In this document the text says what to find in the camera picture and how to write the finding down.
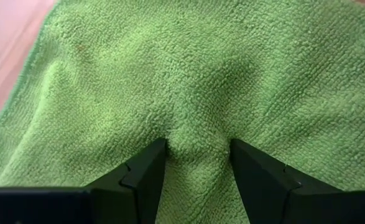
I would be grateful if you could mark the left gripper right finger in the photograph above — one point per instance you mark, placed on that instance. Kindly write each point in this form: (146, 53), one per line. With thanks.
(294, 202)

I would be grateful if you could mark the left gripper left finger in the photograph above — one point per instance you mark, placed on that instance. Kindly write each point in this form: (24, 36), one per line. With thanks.
(107, 202)

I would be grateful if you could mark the bright green microfiber towel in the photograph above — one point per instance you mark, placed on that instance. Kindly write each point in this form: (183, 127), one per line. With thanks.
(185, 77)

